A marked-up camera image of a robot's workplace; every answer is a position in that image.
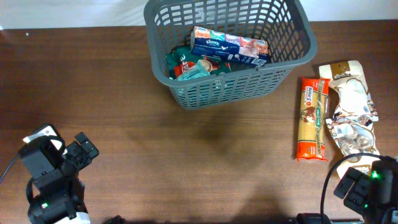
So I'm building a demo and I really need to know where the grey plastic lattice basket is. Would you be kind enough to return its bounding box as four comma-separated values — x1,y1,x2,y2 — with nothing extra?
143,0,317,109

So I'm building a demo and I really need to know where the orange San Remo spaghetti pack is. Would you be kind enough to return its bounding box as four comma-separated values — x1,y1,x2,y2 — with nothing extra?
297,77,330,161

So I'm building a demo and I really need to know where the green Nescafe coffee bag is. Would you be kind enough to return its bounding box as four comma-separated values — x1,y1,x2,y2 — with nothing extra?
166,46,231,80

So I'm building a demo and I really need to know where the blue Kleenex tissue multipack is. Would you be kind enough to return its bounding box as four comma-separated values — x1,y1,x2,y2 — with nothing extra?
190,26,270,65

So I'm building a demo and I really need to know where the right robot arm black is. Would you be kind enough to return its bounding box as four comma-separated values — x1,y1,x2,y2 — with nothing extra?
333,157,397,224

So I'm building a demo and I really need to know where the mint toilet wipes pack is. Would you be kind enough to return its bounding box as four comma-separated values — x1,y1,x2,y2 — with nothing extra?
174,60,213,81

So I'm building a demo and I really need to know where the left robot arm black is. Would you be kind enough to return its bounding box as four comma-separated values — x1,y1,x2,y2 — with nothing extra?
18,123,99,223

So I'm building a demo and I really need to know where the beige snack pouch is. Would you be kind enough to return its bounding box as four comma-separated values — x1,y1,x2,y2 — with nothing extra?
319,60,379,125
326,115,380,178

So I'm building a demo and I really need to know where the dark device bottom edge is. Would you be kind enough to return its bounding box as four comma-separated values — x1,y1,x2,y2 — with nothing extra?
292,213,364,224

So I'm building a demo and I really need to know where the dark device bottom left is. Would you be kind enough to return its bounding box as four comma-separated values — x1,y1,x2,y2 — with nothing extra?
103,215,128,224

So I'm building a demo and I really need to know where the beige snack pouch upper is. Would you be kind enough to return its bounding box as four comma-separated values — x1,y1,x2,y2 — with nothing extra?
319,60,379,125

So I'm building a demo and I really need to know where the beige snack pouch lower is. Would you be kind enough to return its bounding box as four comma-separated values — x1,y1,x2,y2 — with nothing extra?
326,115,380,178

